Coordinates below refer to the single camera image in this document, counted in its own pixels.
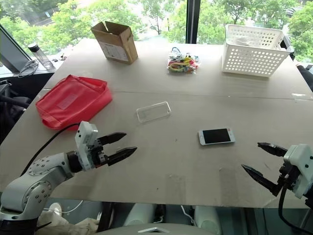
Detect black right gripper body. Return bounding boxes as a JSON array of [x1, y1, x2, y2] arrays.
[[277, 161, 302, 192]]

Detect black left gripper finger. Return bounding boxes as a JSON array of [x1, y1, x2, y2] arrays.
[[98, 132, 128, 146], [106, 146, 138, 167]]

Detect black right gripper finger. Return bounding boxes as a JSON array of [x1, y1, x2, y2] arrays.
[[241, 164, 285, 197], [257, 141, 289, 159]]

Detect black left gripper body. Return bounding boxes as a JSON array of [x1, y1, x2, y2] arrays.
[[88, 138, 110, 169]]

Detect clear plastic phone case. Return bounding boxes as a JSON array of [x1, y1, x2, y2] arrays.
[[135, 100, 172, 125]]

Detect red fabric pouch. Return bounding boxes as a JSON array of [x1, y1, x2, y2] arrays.
[[35, 74, 113, 130]]

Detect white smartphone black screen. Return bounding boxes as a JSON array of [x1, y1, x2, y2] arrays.
[[198, 127, 236, 147]]

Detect white rounded robot leg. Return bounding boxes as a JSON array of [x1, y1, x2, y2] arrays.
[[194, 205, 223, 235], [123, 203, 155, 228]]

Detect beige crumpled cloth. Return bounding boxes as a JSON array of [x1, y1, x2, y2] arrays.
[[36, 210, 100, 235]]

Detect open brown cardboard box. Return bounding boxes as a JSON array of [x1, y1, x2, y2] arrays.
[[90, 20, 139, 66]]

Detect white perforated plastic basket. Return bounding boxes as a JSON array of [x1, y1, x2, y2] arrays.
[[221, 23, 294, 79]]

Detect small black clips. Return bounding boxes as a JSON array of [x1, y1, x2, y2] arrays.
[[50, 53, 68, 62]]

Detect black chair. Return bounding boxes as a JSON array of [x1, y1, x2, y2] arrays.
[[0, 77, 56, 147]]

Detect clear bag of colourful clips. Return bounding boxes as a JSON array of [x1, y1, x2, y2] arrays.
[[166, 47, 201, 74]]

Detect clear bottle with black cap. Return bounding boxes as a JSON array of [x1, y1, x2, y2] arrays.
[[27, 43, 54, 70]]

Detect thin black eyeglasses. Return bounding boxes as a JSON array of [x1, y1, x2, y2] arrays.
[[18, 59, 40, 79]]

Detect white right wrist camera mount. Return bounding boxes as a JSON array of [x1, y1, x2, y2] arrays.
[[283, 143, 313, 199]]

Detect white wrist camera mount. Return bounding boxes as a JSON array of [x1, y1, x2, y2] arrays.
[[283, 143, 313, 199], [74, 120, 100, 172]]

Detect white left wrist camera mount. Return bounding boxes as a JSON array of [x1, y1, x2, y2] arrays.
[[74, 120, 100, 172]]

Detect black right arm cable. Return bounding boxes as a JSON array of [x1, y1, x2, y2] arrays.
[[278, 182, 313, 235]]

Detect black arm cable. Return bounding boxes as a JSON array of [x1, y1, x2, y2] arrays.
[[278, 182, 313, 235], [20, 123, 82, 177]]

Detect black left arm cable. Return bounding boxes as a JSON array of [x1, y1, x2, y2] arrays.
[[20, 123, 82, 177]]

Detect white cable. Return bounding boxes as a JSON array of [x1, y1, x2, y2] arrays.
[[43, 200, 85, 214]]

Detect black clamp bracket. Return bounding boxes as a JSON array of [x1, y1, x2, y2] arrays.
[[279, 35, 297, 62]]

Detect dark slanted window frame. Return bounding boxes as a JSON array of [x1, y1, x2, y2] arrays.
[[0, 23, 33, 73]]

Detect dark window frame post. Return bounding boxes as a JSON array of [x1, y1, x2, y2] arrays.
[[186, 0, 201, 45]]

